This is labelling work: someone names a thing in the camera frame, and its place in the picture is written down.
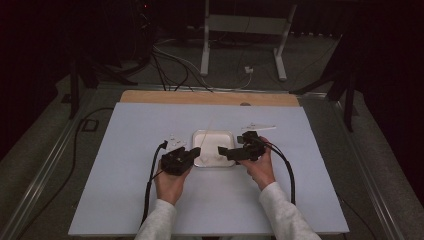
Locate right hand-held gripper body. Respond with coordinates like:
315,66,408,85
233,122,277,165

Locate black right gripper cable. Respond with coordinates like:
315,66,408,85
263,141,297,206

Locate black floor cable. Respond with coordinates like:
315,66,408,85
14,106,115,239

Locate black tripod stand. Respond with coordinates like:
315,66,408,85
68,49,139,120
289,31,358,133

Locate grey metal stand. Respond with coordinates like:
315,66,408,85
199,0,298,82

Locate pale grey table mat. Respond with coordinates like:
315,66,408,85
68,101,350,236

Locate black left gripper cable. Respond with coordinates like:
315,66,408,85
140,140,169,228

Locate bundle of black floor cables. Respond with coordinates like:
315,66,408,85
146,39,214,93

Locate dark device with red light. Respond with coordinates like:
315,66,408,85
132,0,158,65

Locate white cable with plug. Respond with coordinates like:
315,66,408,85
153,44,255,92

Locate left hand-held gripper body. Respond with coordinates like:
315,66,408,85
160,134,195,177

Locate white rectangular tray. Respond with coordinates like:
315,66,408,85
192,129,237,169

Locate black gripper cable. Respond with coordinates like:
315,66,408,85
140,140,169,228
263,141,297,206

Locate person's left hand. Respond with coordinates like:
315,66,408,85
153,162,193,206

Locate person's right hand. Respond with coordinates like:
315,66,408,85
237,135,277,192

